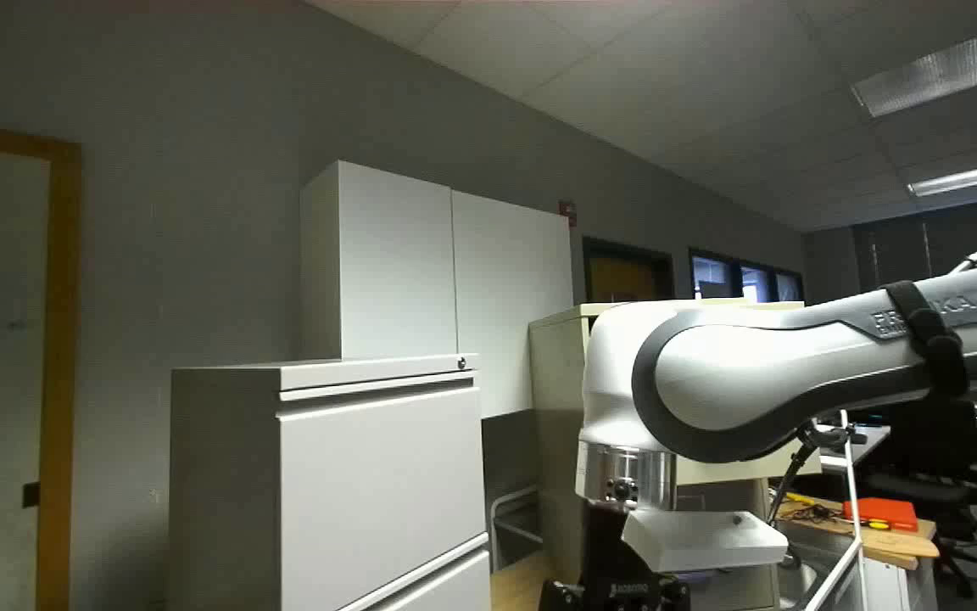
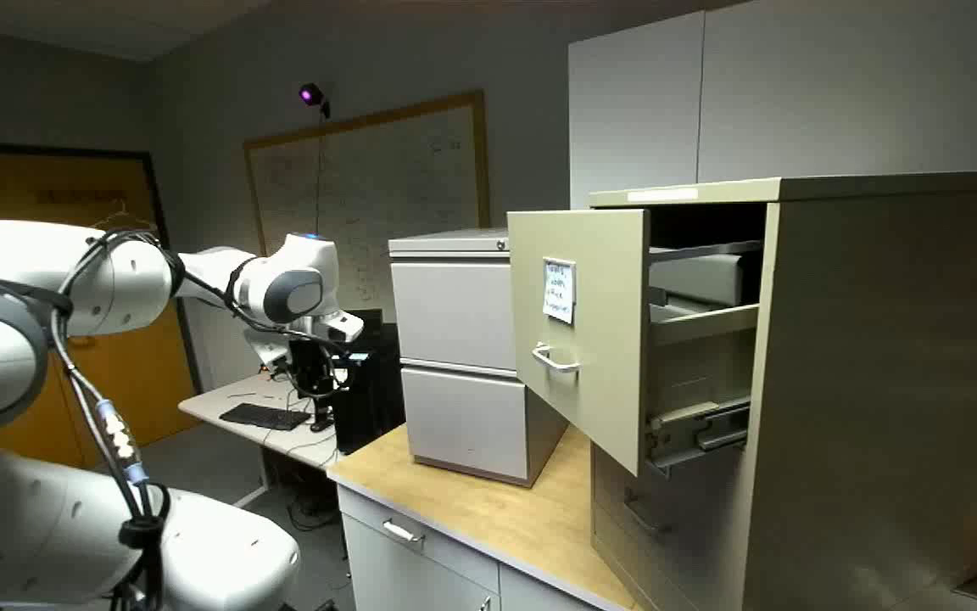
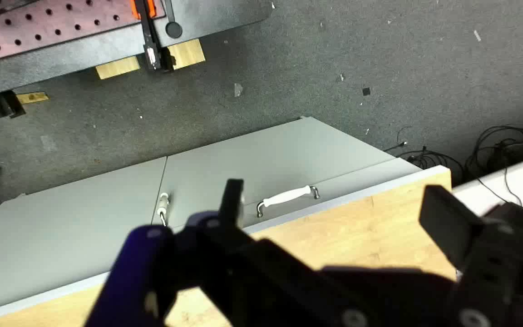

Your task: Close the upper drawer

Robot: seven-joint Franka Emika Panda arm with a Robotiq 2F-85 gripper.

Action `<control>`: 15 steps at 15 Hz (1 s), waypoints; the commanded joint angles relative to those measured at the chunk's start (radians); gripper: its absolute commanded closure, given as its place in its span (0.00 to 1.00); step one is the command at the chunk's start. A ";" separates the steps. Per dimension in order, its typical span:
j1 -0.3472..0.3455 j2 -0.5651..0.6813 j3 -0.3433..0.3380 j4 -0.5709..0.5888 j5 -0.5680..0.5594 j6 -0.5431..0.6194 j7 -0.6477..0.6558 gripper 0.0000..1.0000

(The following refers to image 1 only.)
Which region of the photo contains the orange box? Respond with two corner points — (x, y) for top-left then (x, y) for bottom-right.
(837, 497), (922, 538)

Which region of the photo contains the large ceiling light panel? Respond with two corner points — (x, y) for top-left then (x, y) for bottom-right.
(848, 13), (977, 123)

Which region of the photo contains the beige metal filing cabinet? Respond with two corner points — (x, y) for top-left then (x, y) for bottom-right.
(525, 297), (807, 611)

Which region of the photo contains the white metal rack frame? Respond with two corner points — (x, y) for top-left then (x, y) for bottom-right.
(801, 409), (902, 611)

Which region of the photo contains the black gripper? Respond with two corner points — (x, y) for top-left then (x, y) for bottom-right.
(539, 497), (696, 611)

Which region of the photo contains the black office chair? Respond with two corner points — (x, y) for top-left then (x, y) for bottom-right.
(863, 390), (977, 601)

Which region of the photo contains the tall white storage cabinet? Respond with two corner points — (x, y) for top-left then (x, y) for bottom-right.
(295, 156), (577, 420)

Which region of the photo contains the narrow ceiling light strip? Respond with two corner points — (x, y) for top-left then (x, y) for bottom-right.
(902, 153), (977, 205)

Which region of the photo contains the grey lateral filing cabinet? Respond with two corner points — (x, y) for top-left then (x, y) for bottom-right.
(168, 351), (497, 611)

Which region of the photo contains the dark doorway with wooden door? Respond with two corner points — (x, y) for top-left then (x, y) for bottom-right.
(580, 233), (678, 304)

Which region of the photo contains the dark row of windows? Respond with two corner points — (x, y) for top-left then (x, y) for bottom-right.
(684, 246), (807, 304)

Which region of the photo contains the wooden board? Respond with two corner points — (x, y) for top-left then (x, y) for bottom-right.
(775, 490), (944, 575)

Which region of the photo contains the black strap on arm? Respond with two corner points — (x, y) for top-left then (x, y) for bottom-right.
(882, 278), (974, 399)

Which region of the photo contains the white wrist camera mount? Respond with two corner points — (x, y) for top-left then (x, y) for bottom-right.
(617, 506), (793, 576)

